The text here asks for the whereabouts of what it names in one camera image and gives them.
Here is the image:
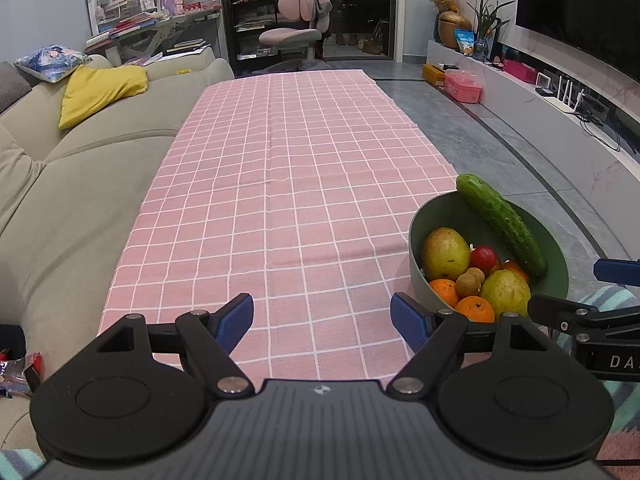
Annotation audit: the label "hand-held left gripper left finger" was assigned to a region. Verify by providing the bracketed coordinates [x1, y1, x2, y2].
[95, 293, 256, 397]

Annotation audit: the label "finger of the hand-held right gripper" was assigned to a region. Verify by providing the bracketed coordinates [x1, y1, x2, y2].
[527, 294, 640, 343]
[593, 258, 640, 286]

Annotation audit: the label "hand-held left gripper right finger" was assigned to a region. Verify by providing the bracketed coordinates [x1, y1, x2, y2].
[386, 292, 554, 397]

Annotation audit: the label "brown longan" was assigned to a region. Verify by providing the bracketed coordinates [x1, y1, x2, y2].
[455, 267, 486, 298]

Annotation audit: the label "red plum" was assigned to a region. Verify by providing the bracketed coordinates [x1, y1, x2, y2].
[470, 245, 500, 277]

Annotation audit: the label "green cucumber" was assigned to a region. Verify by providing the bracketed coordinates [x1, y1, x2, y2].
[456, 174, 548, 277]

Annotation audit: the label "green perforated colander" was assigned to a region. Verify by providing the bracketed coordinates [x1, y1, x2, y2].
[409, 191, 570, 327]

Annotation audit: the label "teal striped rug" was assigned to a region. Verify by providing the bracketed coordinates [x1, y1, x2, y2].
[0, 285, 640, 480]

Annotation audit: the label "pink fluffy rug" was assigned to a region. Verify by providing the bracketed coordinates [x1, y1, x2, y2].
[597, 425, 640, 467]

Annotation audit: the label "pink checked tablecloth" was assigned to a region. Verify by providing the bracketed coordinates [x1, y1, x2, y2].
[97, 71, 458, 381]

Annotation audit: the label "white router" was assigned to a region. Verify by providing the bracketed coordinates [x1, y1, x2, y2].
[547, 75, 586, 114]

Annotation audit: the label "beige sofa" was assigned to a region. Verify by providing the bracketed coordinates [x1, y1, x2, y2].
[0, 55, 236, 461]

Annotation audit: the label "grey television console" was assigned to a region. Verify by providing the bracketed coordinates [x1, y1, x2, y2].
[426, 40, 640, 221]

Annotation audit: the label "red snack wrapper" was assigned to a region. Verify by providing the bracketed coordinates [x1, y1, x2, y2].
[0, 352, 44, 397]

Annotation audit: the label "magenta box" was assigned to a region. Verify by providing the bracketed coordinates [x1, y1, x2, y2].
[502, 58, 539, 84]

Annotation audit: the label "pink storage box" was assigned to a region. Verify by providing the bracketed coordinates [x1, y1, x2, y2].
[444, 70, 485, 105]

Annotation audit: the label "orange box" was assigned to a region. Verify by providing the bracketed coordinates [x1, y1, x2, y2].
[422, 63, 459, 89]

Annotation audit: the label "beige sofa cushion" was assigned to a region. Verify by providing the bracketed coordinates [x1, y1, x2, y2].
[0, 122, 48, 233]

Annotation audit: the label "yellow pillow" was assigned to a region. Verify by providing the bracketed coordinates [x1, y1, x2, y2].
[59, 65, 149, 131]

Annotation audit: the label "black television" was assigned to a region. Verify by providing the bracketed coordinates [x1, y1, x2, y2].
[515, 0, 640, 84]

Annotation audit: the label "stack of papers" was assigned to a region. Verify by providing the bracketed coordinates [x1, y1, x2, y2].
[165, 39, 211, 56]

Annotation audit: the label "brown bag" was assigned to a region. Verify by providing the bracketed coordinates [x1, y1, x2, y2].
[362, 20, 386, 55]

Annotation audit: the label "green potted plant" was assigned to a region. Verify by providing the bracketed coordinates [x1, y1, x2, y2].
[465, 0, 516, 61]

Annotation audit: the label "black shelf unit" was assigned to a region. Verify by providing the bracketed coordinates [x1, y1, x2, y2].
[227, 0, 281, 63]

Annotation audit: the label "gold round vase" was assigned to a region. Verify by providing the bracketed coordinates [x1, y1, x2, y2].
[435, 10, 474, 44]

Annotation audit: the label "white study desk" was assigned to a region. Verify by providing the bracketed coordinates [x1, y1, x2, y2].
[85, 2, 222, 67]

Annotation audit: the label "pink office chair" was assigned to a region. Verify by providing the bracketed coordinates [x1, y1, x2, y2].
[258, 0, 333, 68]

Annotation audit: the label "stack of books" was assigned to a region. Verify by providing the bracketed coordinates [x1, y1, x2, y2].
[85, 10, 171, 51]

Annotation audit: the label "blue printed pillow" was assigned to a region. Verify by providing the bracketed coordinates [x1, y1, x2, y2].
[14, 45, 93, 83]

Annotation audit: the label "grey textured cushion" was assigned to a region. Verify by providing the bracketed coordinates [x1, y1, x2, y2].
[0, 61, 33, 113]

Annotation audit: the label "white desk organizer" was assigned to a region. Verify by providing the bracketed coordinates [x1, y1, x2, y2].
[87, 0, 166, 36]

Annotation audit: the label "black cables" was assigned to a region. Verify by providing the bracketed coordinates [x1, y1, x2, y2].
[575, 105, 640, 154]

